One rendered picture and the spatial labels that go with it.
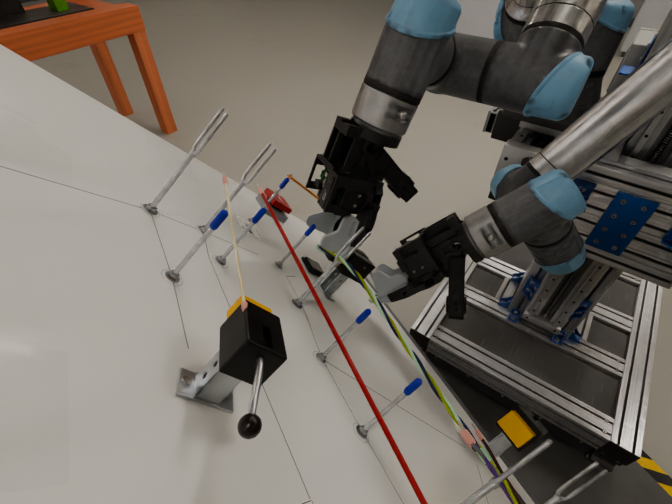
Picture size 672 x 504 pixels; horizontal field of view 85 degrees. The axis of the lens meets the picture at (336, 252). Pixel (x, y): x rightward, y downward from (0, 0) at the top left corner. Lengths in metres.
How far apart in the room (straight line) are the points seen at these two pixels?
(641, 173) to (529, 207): 0.60
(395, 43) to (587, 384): 1.53
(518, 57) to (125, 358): 0.50
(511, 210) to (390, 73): 0.26
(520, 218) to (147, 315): 0.48
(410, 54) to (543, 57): 0.16
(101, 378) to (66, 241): 0.13
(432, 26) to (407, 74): 0.05
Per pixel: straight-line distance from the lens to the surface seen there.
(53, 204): 0.39
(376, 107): 0.47
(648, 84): 0.75
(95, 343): 0.29
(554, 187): 0.59
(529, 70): 0.53
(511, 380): 1.64
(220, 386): 0.29
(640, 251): 1.24
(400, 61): 0.46
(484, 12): 4.83
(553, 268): 0.70
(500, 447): 0.69
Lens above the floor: 1.56
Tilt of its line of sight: 45 degrees down
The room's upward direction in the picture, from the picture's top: straight up
